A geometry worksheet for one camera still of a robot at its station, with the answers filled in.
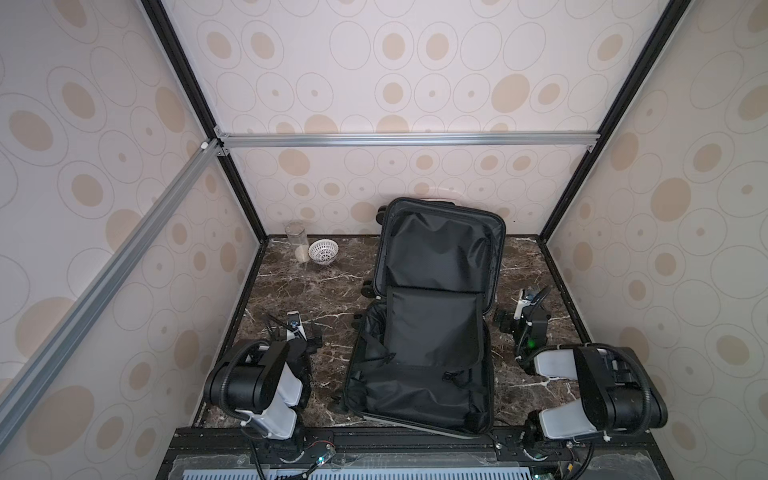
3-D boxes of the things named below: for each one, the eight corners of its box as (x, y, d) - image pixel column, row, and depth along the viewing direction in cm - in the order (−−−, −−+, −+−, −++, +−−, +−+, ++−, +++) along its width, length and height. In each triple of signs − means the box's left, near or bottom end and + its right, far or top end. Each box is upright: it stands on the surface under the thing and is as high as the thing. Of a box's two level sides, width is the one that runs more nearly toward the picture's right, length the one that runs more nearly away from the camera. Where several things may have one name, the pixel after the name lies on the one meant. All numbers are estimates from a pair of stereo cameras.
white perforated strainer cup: (307, 256, 116) (304, 247, 112) (327, 242, 120) (325, 234, 117) (323, 269, 111) (320, 261, 108) (342, 255, 116) (341, 246, 112)
